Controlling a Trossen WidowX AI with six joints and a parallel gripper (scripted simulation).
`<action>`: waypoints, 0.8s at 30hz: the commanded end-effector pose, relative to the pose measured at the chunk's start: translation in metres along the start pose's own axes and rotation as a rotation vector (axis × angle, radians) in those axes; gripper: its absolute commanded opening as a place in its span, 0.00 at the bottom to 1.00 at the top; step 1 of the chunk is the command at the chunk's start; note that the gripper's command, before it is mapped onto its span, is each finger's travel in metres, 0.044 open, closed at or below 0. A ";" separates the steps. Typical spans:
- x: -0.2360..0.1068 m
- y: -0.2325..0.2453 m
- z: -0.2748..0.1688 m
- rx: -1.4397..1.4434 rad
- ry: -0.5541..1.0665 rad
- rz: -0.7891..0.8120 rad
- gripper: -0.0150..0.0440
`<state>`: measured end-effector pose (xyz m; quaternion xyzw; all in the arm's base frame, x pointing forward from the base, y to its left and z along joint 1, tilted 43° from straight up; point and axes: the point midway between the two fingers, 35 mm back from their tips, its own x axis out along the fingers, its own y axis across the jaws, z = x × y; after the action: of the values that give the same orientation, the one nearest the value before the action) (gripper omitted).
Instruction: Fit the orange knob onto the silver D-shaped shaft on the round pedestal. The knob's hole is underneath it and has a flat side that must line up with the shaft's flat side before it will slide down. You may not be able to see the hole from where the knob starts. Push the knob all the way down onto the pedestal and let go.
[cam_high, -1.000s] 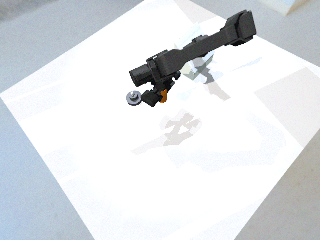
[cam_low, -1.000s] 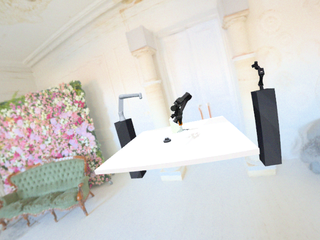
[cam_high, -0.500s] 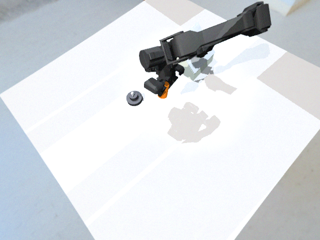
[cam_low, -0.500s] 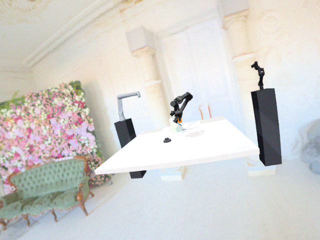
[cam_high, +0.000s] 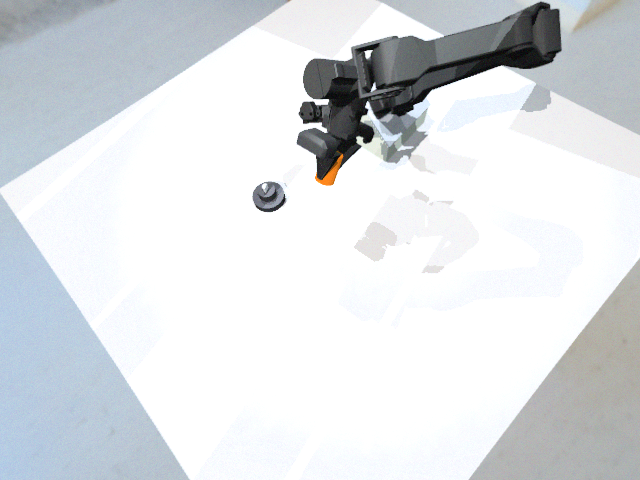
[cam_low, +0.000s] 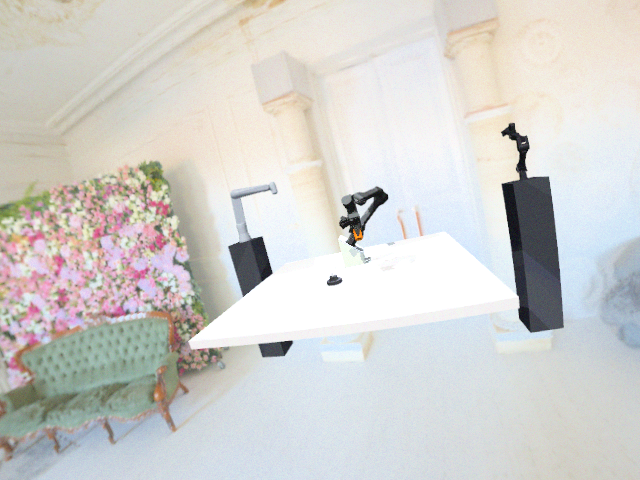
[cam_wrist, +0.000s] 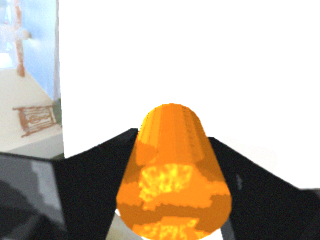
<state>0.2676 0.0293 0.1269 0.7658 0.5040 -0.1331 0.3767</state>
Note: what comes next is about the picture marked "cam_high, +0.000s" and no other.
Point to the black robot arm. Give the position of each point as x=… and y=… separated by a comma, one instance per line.
x=405, y=70

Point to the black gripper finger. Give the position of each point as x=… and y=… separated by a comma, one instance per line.
x=347, y=151
x=324, y=165

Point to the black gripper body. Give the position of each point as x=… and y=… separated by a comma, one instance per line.
x=344, y=126

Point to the orange knob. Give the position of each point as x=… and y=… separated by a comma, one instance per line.
x=329, y=179

